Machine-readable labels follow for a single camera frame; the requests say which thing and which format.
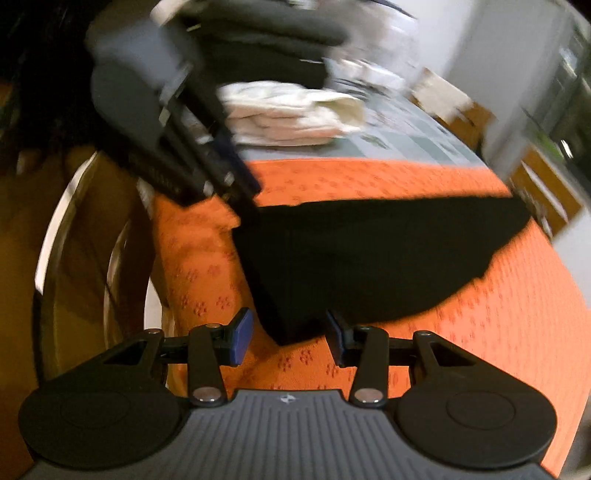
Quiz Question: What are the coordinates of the orange patterned mat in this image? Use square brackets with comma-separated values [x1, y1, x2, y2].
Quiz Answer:
[150, 157, 591, 476]

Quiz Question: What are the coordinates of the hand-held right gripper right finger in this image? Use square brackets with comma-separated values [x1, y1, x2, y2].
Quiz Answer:
[323, 309, 478, 409]

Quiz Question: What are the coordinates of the dark grey folded garment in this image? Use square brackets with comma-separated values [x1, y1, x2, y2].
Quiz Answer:
[185, 7, 350, 48]

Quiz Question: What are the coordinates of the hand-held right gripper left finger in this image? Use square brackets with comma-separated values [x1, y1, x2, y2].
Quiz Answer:
[102, 307, 254, 407]

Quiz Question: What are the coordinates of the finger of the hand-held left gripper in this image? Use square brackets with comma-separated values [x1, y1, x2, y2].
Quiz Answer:
[182, 76, 262, 197]
[159, 105, 220, 204]

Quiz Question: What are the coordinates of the white quilted blanket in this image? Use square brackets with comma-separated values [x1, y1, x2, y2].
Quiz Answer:
[217, 80, 366, 147]

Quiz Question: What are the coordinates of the large wooden chair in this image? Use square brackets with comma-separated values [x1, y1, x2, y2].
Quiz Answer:
[0, 143, 177, 462]

